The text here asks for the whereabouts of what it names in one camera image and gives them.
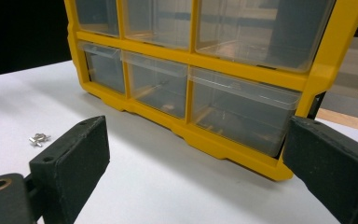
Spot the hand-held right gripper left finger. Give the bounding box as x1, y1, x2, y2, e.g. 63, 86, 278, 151
28, 115, 111, 224

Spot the wooden table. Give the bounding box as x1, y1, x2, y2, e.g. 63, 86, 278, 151
316, 107, 358, 135

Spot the clear plastic parts drawer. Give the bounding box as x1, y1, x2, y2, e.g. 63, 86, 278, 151
74, 0, 120, 38

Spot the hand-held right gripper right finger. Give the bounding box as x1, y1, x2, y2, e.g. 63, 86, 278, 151
282, 115, 358, 224

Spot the yellow black drawer organizer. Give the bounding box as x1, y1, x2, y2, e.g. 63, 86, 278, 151
63, 0, 358, 182

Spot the set of clear plastic drawers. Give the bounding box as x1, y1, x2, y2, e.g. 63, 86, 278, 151
77, 0, 337, 158

